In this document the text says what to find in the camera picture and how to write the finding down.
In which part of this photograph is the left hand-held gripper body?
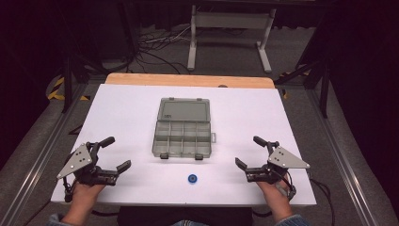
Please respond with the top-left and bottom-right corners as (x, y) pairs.
(56, 141), (120, 186)

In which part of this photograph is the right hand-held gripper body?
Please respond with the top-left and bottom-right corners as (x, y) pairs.
(245, 141), (311, 185)

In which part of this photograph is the clear plastic compartment box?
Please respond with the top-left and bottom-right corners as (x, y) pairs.
(152, 96), (217, 161)

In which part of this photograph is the person's left hand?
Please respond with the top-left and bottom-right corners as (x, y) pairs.
(71, 183), (106, 209)

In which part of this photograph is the person's right hand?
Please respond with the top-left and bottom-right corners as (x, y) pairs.
(256, 180), (294, 215)

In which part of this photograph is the yellow black hazard tape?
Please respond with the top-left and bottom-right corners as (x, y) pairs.
(46, 76), (91, 102)

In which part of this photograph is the black tripod stand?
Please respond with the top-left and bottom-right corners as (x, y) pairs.
(57, 0), (140, 115)

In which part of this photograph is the black metal stand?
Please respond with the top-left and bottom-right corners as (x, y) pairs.
(274, 18), (333, 120)

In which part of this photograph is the grey metal stand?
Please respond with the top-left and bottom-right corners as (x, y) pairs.
(186, 4), (278, 74)

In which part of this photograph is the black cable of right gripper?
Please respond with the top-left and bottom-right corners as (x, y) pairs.
(276, 169), (336, 226)

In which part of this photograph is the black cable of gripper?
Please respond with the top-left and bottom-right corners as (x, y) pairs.
(276, 169), (336, 226)
(61, 176), (75, 203)

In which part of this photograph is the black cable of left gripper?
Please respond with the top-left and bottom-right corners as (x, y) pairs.
(61, 176), (75, 203)

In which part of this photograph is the metal floor rail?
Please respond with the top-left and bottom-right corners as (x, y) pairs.
(305, 89), (379, 226)
(0, 84), (89, 226)

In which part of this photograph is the bundle of floor cables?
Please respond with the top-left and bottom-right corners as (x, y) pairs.
(135, 24), (193, 75)

